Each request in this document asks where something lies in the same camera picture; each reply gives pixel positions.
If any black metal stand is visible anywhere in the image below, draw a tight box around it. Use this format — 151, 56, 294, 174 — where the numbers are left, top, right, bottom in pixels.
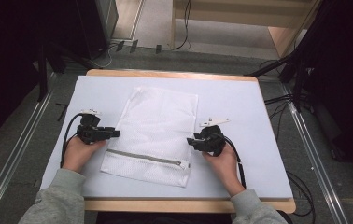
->
243, 50, 311, 114
35, 41, 99, 103

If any metal floor rail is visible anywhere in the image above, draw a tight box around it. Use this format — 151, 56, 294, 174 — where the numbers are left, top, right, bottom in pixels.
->
280, 83, 350, 224
0, 72, 57, 224

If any right hand-held gripper black cable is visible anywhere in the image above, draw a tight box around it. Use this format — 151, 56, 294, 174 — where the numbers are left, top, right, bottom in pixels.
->
220, 133, 247, 189

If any black curtain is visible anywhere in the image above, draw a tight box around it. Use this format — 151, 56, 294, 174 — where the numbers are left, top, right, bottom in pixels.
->
0, 0, 47, 148
289, 0, 353, 185

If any bundle of black floor cables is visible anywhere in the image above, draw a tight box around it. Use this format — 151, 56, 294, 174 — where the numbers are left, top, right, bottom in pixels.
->
263, 92, 295, 141

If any light wooden furniture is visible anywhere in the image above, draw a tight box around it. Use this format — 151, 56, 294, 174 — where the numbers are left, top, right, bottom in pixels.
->
170, 0, 322, 59

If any hanging black cable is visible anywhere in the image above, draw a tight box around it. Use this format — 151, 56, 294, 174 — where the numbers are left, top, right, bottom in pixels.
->
161, 0, 193, 51

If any person's left hand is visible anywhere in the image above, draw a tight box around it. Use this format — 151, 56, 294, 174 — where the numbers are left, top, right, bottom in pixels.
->
61, 135, 107, 175

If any wooden table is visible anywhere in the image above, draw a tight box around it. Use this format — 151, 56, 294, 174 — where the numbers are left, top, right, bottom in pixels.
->
82, 68, 297, 215

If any person's right hand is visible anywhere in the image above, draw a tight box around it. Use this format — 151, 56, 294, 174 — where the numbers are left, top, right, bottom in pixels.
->
202, 142, 240, 189

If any looped black floor cable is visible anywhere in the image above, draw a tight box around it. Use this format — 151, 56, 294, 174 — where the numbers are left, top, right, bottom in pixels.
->
286, 170, 317, 217

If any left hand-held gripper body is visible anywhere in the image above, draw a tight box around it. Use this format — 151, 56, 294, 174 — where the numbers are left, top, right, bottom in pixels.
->
76, 108, 110, 145

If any hand-held gripper black cable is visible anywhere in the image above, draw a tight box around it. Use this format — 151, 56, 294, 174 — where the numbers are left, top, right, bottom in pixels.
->
59, 112, 86, 169
220, 133, 247, 189

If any white floor cable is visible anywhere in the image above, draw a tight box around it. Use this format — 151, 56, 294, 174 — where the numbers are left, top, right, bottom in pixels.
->
96, 43, 118, 69

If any left hand-held gripper black cable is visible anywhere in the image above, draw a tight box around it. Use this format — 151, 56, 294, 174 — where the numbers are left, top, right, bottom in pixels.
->
59, 112, 86, 169

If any white mesh laundry bag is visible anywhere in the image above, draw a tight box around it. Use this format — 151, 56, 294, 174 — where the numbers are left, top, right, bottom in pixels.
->
100, 86, 200, 189

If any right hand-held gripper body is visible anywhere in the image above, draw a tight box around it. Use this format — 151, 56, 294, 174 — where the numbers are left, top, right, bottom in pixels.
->
195, 117, 231, 157

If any black cabinet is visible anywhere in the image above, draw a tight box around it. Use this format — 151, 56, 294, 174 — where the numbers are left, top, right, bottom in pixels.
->
40, 0, 120, 61

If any white table mat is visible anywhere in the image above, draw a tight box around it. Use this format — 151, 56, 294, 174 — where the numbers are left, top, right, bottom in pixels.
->
39, 75, 294, 201

